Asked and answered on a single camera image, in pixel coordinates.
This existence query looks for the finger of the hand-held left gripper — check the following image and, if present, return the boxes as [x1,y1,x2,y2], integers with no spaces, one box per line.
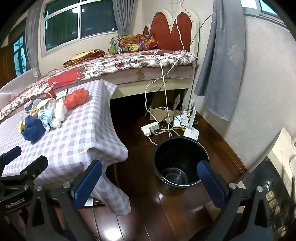
[0,146,22,164]
[9,156,48,183]

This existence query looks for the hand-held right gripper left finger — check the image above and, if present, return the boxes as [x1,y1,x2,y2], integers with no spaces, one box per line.
[26,160,103,241]

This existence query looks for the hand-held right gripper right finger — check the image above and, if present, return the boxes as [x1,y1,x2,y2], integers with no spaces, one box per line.
[196,160,278,241]

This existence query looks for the yellow wrapper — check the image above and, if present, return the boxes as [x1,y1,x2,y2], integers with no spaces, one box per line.
[18,117,28,134]

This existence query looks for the dark blue cloth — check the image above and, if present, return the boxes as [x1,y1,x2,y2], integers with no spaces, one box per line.
[23,115,47,143]

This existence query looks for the black trash bin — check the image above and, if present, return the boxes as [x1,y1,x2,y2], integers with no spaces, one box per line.
[152,137,210,189]

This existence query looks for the beige knotted cloth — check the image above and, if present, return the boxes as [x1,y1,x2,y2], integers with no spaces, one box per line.
[27,105,44,119]

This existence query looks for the light blue face mask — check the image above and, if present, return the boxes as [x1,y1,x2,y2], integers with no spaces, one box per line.
[38,109,55,131]

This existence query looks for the blue cup with white inside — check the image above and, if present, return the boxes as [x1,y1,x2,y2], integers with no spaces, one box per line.
[32,98,48,108]

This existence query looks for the white plastic bag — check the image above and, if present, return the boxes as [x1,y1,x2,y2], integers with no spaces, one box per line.
[50,100,67,128]

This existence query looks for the red paper cup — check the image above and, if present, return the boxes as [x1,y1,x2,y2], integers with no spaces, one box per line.
[44,87,57,100]

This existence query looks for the white flat router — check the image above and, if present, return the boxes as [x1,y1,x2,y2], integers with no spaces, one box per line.
[183,111,200,141]

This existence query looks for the checkered tablecloth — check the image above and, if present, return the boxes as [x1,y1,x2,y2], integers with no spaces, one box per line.
[0,79,131,216]

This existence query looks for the white router with antennas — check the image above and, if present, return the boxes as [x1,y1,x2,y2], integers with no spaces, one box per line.
[173,100,197,130]

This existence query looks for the white bed footboard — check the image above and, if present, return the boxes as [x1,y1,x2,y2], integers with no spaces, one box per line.
[0,68,38,98]

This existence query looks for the white power strip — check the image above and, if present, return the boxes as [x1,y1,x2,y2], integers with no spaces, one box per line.
[141,122,160,138]

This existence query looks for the white nightstand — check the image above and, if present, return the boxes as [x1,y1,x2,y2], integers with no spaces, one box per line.
[269,127,296,193]

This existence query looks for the brown wooden door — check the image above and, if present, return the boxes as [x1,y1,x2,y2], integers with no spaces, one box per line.
[0,45,16,88]

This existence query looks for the large cardboard box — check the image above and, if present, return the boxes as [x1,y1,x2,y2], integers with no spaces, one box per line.
[150,91,183,109]

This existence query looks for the narrow blue lit window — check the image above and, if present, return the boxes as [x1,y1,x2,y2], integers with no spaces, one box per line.
[13,35,26,77]

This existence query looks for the grey curtain with checked tie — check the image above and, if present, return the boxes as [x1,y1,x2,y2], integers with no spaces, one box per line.
[25,2,44,78]

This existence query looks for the folded red yellow blanket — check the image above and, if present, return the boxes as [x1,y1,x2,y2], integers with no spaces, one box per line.
[63,49,106,68]

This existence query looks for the long grey curtain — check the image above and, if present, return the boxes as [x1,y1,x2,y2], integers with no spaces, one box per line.
[194,0,245,121]

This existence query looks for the floral bedspread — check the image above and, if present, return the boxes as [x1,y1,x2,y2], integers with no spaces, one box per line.
[0,49,199,121]

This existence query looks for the large white framed window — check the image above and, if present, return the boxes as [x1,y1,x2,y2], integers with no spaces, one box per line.
[43,0,119,56]

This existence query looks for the colourful patterned pillow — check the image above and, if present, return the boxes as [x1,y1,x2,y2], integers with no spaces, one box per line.
[108,34,158,55]

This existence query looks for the red heart headboard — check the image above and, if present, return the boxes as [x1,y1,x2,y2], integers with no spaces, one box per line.
[143,9,200,58]

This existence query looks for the short grey curtain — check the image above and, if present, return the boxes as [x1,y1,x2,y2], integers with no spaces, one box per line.
[112,0,137,35]

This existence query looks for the white hanging cable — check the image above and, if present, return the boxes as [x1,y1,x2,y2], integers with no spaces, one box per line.
[144,0,185,145]

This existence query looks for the beige bed frame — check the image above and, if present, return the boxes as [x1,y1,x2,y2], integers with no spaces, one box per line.
[109,62,195,112]

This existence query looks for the black hanging cable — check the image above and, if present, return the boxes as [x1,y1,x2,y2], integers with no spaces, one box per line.
[148,14,213,112]

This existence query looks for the curved wall window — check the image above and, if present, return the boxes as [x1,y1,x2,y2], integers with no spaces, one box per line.
[243,0,287,24]

